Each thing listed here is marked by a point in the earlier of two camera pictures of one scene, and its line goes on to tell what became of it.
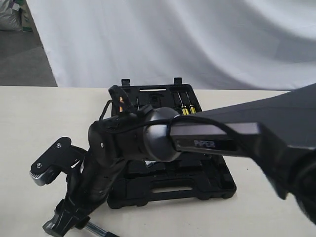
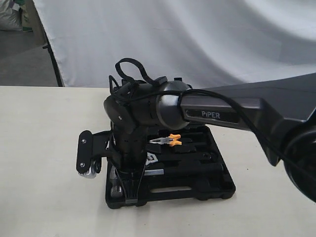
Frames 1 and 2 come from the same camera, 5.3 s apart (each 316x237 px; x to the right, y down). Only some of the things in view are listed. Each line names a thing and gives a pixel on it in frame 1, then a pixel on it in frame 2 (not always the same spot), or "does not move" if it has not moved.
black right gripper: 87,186 → 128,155
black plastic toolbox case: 190,177 does not move
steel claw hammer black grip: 98,231 → 194,169
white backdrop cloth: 222,45 does not move
